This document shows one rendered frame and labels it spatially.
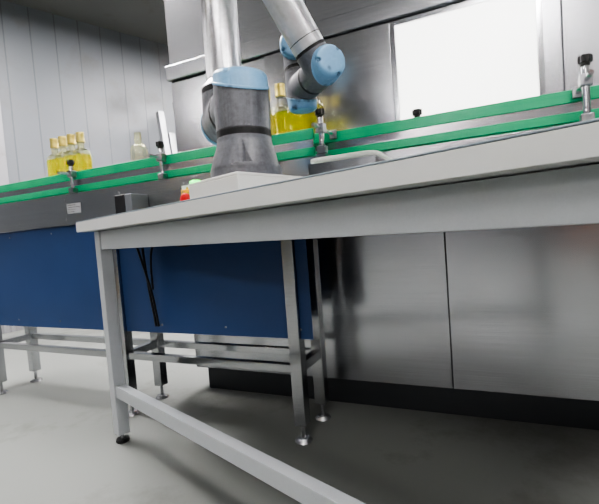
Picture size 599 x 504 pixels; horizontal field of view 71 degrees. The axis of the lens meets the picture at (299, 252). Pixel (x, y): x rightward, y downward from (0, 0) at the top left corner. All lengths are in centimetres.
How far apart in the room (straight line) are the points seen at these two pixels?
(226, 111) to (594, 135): 64
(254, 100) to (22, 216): 146
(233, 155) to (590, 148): 60
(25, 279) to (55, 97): 266
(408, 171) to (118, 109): 437
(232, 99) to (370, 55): 77
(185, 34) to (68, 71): 281
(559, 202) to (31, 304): 205
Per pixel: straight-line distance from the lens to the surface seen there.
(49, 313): 212
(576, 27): 156
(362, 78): 156
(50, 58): 473
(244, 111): 89
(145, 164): 165
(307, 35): 103
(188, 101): 193
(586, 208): 53
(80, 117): 463
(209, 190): 88
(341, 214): 67
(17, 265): 226
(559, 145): 49
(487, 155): 51
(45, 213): 204
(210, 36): 112
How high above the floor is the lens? 67
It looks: 3 degrees down
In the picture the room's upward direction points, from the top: 4 degrees counter-clockwise
